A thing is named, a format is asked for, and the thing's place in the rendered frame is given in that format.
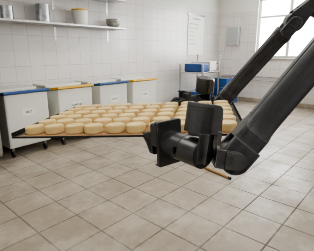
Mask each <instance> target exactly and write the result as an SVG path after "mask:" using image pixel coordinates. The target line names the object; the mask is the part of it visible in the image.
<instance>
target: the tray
mask: <svg viewBox="0 0 314 251"><path fill-rule="evenodd" d="M230 107H231V108H232V112H233V115H234V116H235V117H236V122H237V124H238V123H239V122H240V121H241V120H242V117H241V116H240V114H239V112H238V110H237V108H236V106H235V104H234V103H233V101H232V104H230ZM23 134H25V128H22V129H20V130H17V131H15V132H12V133H11V137H12V138H79V137H145V136H144V135H80V136H21V135H23ZM227 134H228V133H223V134H222V136H226V135H227Z"/></svg>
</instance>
